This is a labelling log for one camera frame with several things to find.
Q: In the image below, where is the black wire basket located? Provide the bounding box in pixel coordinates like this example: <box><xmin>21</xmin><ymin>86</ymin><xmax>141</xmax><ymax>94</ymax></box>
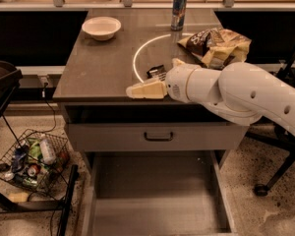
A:
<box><xmin>0</xmin><ymin>130</ymin><xmax>70</xmax><ymax>192</ymax></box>

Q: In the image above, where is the clear plastic bottle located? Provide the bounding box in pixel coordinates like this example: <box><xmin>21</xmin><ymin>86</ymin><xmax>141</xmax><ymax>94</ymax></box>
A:
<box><xmin>39</xmin><ymin>134</ymin><xmax>56</xmax><ymax>165</ymax></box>

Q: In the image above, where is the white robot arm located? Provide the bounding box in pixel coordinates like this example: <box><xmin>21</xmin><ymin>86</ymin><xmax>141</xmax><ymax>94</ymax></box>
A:
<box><xmin>126</xmin><ymin>62</ymin><xmax>295</xmax><ymax>137</ymax></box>

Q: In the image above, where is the white paper bowl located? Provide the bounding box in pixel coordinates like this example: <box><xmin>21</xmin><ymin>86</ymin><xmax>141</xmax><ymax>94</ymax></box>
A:
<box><xmin>82</xmin><ymin>17</ymin><xmax>121</xmax><ymax>41</ymax></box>

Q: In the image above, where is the black rxbar chocolate bar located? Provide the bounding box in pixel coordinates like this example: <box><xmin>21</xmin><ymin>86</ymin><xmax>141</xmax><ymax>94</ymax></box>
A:
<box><xmin>147</xmin><ymin>65</ymin><xmax>166</xmax><ymax>81</ymax></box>

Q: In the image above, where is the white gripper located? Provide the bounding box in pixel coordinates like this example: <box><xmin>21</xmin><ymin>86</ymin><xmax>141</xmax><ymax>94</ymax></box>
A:
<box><xmin>126</xmin><ymin>58</ymin><xmax>199</xmax><ymax>103</ymax></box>

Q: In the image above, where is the black cable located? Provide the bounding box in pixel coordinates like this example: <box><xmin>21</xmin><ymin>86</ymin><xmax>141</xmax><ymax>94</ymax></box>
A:
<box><xmin>22</xmin><ymin>82</ymin><xmax>58</xmax><ymax>140</ymax></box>

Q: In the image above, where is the open grey lower drawer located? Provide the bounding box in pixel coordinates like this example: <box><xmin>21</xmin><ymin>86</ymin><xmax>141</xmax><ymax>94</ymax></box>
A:
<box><xmin>82</xmin><ymin>151</ymin><xmax>238</xmax><ymax>236</ymax></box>

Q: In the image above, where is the red soda can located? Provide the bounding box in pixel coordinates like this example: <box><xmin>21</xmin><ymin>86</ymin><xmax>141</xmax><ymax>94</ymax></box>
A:
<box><xmin>27</xmin><ymin>164</ymin><xmax>40</xmax><ymax>177</ymax></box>

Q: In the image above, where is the black cart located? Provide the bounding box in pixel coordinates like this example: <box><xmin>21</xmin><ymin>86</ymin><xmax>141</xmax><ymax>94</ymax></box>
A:
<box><xmin>0</xmin><ymin>61</ymin><xmax>79</xmax><ymax>236</ymax></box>

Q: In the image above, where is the blue energy drink can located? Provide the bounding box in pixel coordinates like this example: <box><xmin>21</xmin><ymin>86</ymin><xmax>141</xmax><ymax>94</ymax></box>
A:
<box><xmin>171</xmin><ymin>0</ymin><xmax>187</xmax><ymax>30</ymax></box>

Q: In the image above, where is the black office chair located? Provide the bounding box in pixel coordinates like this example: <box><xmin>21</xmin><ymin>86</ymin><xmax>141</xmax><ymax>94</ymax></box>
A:
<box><xmin>246</xmin><ymin>50</ymin><xmax>295</xmax><ymax>197</ymax></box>

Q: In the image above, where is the black drawer handle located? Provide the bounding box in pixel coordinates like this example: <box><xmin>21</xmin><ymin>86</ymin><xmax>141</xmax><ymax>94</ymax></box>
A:
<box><xmin>144</xmin><ymin>132</ymin><xmax>174</xmax><ymax>142</ymax></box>

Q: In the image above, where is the yellow brown chip bag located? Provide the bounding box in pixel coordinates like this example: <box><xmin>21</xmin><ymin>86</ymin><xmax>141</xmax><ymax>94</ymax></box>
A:
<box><xmin>178</xmin><ymin>28</ymin><xmax>252</xmax><ymax>70</ymax></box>

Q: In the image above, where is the grey cabinet table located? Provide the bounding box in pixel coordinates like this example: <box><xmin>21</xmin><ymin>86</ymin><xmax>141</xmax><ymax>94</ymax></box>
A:
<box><xmin>51</xmin><ymin>8</ymin><xmax>263</xmax><ymax>169</ymax></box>

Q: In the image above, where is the green snack packet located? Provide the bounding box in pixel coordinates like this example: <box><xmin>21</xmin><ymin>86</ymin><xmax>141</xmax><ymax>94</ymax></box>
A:
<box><xmin>28</xmin><ymin>138</ymin><xmax>42</xmax><ymax>163</ymax></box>

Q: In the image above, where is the blue snack packet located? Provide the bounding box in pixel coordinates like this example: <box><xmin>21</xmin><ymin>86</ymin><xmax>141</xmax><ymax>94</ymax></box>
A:
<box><xmin>11</xmin><ymin>146</ymin><xmax>29</xmax><ymax>173</ymax></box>

